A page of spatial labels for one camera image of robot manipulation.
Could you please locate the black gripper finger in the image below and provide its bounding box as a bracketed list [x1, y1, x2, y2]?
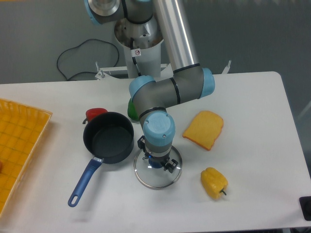
[163, 159, 178, 173]

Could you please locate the glass lid blue knob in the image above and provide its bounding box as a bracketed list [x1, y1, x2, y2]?
[134, 146, 183, 190]

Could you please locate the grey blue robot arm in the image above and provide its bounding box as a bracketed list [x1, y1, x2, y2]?
[85, 0, 215, 172]

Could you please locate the yellow bell pepper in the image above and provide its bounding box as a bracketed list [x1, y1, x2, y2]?
[201, 167, 228, 200]

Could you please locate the green bell pepper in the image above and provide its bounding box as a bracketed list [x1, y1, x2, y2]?
[127, 99, 139, 121]

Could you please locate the toast bread slice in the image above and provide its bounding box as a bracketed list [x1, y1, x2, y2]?
[182, 111, 224, 151]

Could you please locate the red bell pepper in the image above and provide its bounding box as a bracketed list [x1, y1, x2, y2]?
[82, 108, 108, 124]

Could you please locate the black device at table edge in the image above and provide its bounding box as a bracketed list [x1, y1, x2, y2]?
[299, 196, 311, 221]

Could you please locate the yellow plastic basket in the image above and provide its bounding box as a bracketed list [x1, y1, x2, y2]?
[0, 99, 52, 214]

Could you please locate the dark saucepan blue handle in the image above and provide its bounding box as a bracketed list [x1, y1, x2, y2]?
[68, 112, 134, 207]

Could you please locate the white metal frame bracket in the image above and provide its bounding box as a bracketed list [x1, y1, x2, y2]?
[95, 62, 129, 80]

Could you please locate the black cable on floor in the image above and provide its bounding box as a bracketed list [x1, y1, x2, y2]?
[56, 38, 120, 82]

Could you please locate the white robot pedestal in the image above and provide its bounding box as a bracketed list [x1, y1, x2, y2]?
[114, 17, 166, 79]

